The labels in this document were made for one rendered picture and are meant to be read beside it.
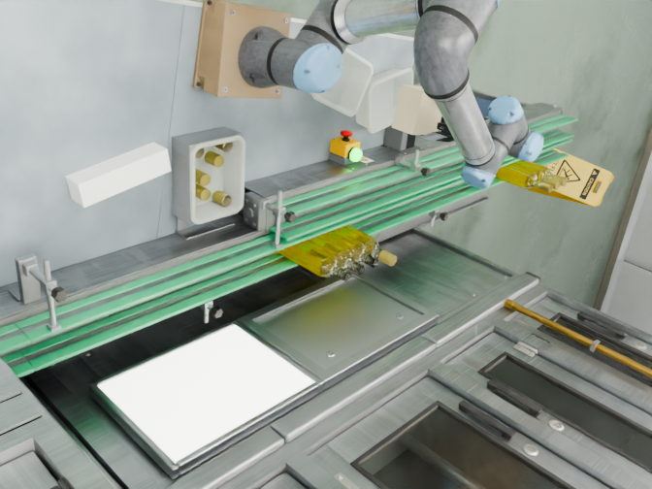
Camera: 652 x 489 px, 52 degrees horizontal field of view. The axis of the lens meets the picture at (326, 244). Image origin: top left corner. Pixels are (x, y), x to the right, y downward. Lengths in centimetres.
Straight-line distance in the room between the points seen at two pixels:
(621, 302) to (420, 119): 654
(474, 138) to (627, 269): 666
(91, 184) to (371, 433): 86
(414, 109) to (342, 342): 66
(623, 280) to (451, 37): 697
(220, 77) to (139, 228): 45
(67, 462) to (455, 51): 94
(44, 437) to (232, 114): 112
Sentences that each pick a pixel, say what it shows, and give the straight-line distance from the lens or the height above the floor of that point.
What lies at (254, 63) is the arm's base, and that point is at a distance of 170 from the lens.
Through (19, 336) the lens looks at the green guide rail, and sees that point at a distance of 156.
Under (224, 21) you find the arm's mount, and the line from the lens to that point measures 169.
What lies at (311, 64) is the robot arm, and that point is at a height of 107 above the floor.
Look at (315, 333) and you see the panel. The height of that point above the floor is 116.
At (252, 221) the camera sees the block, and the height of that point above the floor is 86.
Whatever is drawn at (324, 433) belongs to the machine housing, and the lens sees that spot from 156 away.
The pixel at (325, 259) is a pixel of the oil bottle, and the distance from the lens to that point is 185.
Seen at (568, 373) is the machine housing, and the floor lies 168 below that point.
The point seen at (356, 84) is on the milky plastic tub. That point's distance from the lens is 215.
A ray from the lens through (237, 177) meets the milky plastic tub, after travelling 186.
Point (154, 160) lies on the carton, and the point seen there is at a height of 81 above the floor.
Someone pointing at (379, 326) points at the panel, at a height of 125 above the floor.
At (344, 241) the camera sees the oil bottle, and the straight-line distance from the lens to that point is 195.
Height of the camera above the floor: 216
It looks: 37 degrees down
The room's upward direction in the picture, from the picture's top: 118 degrees clockwise
